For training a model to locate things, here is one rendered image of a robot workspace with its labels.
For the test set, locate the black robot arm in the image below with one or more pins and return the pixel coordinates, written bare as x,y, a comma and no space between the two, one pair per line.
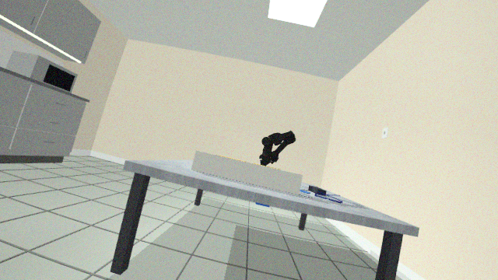
276,139

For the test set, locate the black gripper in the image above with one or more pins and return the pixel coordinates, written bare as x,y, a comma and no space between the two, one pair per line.
265,159

